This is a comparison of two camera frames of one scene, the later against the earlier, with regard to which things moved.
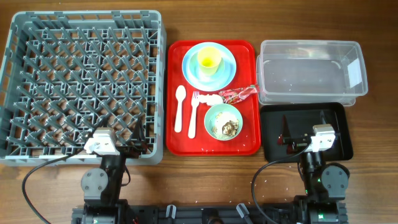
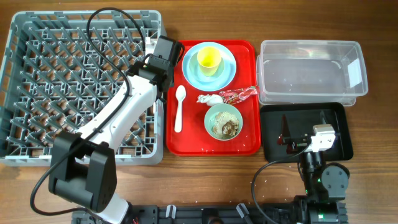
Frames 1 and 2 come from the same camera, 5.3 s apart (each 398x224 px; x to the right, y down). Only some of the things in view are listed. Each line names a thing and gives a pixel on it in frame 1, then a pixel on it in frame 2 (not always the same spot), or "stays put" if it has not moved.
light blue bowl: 196,71 to 211,62
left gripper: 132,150 to 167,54
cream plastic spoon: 180,94 stays put
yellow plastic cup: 209,58 stays put
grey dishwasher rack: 64,73 stays put
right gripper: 297,145 stays put
